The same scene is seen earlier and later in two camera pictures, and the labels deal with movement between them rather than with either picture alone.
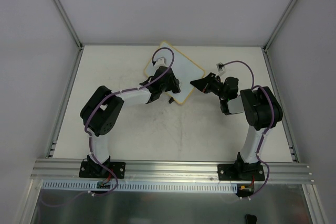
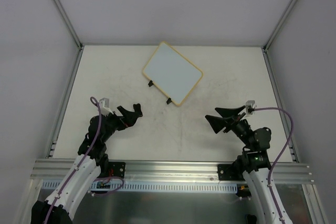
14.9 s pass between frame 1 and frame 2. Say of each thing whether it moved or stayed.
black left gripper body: moved
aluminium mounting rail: stayed
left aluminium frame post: stayed
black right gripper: moved
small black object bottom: stayed
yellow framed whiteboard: stayed
